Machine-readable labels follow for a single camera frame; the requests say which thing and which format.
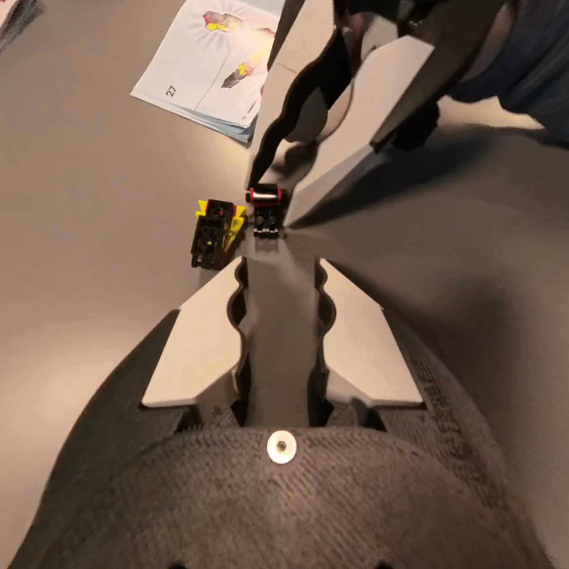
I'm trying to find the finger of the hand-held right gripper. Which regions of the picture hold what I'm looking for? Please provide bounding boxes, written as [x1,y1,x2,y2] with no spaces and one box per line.
[284,35,436,228]
[244,0,341,192]

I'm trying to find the open instruction booklet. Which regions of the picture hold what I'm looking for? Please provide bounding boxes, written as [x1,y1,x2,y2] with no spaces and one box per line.
[130,0,286,144]

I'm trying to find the black brick assembly red pins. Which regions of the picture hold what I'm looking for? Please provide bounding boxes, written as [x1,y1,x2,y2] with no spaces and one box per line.
[245,183,288,239]

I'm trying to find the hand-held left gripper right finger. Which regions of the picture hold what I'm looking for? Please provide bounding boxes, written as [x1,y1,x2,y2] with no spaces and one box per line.
[313,258,424,427]

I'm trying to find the red yellow black brick assembly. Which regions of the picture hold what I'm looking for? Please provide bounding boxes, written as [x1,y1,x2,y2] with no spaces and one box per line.
[190,198,248,270]

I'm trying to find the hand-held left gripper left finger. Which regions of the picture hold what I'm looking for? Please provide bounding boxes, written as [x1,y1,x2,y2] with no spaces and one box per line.
[141,256,249,427]

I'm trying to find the closed instruction booklet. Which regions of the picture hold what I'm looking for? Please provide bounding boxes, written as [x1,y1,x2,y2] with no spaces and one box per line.
[0,0,41,47]

